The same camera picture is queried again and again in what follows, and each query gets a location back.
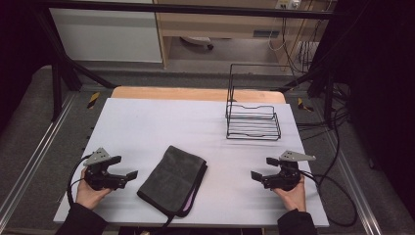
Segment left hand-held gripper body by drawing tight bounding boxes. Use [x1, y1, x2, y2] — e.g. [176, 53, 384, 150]
[82, 147, 128, 192]

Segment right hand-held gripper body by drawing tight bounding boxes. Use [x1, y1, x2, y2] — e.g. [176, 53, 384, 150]
[261, 150, 317, 192]

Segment dark grey towel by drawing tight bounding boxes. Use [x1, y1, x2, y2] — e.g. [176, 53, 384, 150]
[136, 145, 208, 218]

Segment person's left hand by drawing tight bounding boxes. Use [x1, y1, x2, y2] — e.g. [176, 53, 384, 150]
[75, 169, 113, 211]

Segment person's right hand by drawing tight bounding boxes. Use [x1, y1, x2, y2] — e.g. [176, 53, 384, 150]
[272, 175, 307, 213]

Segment white table cover sheet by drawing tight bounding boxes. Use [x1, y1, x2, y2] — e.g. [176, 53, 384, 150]
[53, 97, 331, 228]

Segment black curtain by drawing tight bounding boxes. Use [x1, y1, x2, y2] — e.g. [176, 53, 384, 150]
[0, 0, 53, 131]
[329, 0, 415, 210]

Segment white cabinet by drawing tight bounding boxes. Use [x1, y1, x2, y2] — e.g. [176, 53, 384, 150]
[48, 7, 163, 64]

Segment white chair base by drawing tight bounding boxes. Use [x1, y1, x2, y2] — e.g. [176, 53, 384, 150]
[180, 35, 215, 51]

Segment light wooden desk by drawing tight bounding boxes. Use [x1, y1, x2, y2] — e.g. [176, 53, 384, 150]
[152, 0, 332, 70]

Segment white power strip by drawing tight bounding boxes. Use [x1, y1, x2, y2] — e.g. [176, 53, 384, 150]
[275, 0, 301, 11]

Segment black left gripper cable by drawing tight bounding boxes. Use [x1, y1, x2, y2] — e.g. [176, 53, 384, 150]
[66, 154, 94, 209]

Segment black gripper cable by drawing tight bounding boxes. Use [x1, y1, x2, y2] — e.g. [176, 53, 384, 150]
[66, 154, 94, 209]
[300, 169, 358, 228]

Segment black wire rack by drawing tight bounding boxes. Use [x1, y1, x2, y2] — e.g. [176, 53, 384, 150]
[225, 63, 300, 142]

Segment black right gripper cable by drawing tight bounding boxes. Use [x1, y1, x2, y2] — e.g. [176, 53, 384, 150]
[300, 169, 358, 228]

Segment aluminium floor rail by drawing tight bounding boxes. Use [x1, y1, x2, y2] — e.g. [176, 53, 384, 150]
[0, 93, 78, 224]
[321, 128, 384, 235]

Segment bundle of black floor cables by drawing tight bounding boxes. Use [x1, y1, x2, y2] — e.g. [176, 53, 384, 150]
[293, 79, 351, 141]

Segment black metal frame stand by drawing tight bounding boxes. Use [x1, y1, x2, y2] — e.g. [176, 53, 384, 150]
[275, 62, 339, 129]
[32, 6, 116, 122]

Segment black metal frame crossbar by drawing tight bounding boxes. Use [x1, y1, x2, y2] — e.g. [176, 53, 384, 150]
[40, 0, 339, 20]

